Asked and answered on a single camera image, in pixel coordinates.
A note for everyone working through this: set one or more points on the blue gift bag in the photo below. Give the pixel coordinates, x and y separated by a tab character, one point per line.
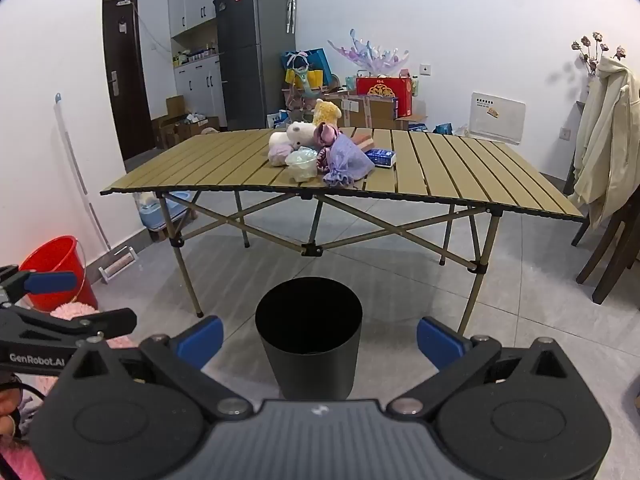
316	61

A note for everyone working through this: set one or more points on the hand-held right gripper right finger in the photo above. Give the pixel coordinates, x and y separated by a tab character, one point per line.
440	345

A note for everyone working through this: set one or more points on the purple fabric pouch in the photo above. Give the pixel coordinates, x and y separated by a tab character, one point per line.
350	160

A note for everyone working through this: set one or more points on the yellow gift bag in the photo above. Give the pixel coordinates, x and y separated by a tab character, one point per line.
315	79

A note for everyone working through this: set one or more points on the white wall socket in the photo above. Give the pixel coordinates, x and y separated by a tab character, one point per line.
565	134

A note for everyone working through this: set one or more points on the cream hooded coat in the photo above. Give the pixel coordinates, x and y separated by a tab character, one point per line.
605	135

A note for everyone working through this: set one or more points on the teal figurine toy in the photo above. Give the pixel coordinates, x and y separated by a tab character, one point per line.
302	80

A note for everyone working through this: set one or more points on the yellow plush toy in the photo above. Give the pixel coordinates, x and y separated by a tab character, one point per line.
327	112

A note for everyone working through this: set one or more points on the pink layered sponge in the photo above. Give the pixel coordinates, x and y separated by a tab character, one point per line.
362	137

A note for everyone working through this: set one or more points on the pale green plastic bag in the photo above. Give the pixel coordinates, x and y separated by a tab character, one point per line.
302	162

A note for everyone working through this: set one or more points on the person's left hand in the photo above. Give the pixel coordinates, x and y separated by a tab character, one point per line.
7	410

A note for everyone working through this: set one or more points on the red plastic bucket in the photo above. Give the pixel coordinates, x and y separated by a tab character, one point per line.
50	255

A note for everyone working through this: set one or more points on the dark grey refrigerator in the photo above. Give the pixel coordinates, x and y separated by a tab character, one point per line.
250	60

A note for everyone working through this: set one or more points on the light blue plastic litter box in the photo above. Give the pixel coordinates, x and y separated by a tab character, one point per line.
155	212

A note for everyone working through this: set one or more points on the row of small bottles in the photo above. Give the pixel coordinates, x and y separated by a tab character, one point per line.
197	54

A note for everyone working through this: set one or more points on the black trash bin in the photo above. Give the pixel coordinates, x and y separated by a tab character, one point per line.
310	350

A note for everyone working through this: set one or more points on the white wall panel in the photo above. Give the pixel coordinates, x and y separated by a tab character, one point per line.
497	117

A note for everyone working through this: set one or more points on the large taped cardboard box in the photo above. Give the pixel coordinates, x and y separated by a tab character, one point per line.
370	110

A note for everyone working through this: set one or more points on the pink fabric bow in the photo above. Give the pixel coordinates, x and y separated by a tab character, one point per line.
326	135

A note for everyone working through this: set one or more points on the blue cardboard box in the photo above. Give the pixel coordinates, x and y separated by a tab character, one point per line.
380	157

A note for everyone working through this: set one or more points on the red gift box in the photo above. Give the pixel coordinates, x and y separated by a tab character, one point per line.
385	91

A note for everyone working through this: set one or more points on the white plush toy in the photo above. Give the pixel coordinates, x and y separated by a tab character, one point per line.
295	135

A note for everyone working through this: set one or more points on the tan slatted folding table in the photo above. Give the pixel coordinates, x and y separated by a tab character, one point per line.
450	170

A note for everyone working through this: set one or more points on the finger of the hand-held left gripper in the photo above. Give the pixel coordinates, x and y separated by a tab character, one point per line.
75	324
47	282

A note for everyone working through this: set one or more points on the dark brown door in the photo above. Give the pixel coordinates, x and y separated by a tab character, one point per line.
127	85

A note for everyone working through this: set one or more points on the iridescent ribbon decoration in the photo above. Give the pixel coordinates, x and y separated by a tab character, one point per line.
370	57

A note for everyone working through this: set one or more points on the dried flower bunch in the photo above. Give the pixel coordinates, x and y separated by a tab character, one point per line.
592	47

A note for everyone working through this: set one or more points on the white lower cabinet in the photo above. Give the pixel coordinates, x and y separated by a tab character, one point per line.
200	87

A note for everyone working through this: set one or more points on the blue packet on floor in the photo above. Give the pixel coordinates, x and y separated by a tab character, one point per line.
444	128

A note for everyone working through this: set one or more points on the low cardboard box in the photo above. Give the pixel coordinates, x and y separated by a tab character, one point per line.
192	130

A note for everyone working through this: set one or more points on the dark wooden chair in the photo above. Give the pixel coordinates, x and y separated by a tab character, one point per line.
612	255

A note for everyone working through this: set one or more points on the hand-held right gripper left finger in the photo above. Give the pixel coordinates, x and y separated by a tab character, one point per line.
202	342

